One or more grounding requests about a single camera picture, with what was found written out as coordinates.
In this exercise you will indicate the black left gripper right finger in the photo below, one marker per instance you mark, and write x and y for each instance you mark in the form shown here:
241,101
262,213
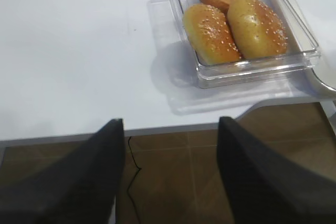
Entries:
262,186

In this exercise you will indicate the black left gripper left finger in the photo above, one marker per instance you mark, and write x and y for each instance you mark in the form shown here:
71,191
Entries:
79,188

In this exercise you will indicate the clear plastic bun container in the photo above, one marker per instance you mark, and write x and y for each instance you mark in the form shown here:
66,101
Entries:
192,86

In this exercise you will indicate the right sesame bun top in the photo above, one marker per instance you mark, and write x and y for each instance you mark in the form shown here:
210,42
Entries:
257,30

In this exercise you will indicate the sesame bun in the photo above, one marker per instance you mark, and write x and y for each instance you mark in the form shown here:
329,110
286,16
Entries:
257,30
209,34

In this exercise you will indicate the left sesame bun top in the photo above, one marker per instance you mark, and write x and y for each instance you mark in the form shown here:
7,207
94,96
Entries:
209,34

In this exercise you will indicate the silver metal tray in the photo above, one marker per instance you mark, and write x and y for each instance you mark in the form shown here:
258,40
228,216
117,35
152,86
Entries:
319,18

